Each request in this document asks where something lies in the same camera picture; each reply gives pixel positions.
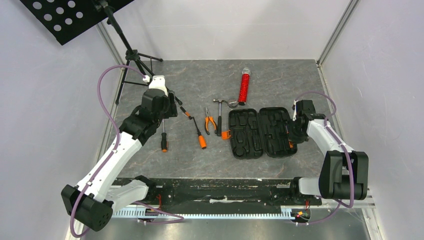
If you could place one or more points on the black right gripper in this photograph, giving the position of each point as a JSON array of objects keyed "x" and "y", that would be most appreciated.
[{"x": 293, "y": 136}]

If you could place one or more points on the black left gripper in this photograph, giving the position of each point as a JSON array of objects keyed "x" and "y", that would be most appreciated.
[{"x": 170, "y": 101}]

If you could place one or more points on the black plastic tool case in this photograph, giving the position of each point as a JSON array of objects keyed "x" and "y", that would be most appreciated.
[{"x": 253, "y": 133}]

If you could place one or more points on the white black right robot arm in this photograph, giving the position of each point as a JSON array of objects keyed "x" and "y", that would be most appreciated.
[{"x": 344, "y": 172}]

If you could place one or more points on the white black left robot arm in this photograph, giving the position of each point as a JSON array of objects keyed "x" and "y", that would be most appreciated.
[{"x": 91, "y": 201}]

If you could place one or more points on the thin orange black screwdriver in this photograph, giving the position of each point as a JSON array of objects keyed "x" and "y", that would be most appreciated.
[{"x": 185, "y": 112}]

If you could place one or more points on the small orange black screwdriver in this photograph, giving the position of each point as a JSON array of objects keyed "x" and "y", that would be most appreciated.
[{"x": 164, "y": 141}]

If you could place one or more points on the steel claw hammer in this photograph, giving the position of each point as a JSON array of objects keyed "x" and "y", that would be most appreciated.
[{"x": 219, "y": 119}]

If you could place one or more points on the orange handle pliers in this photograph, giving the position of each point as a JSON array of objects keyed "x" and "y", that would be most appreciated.
[{"x": 209, "y": 120}]

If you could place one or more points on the large orange handle screwdriver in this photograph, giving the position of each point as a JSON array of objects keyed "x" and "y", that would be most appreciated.
[{"x": 201, "y": 139}]

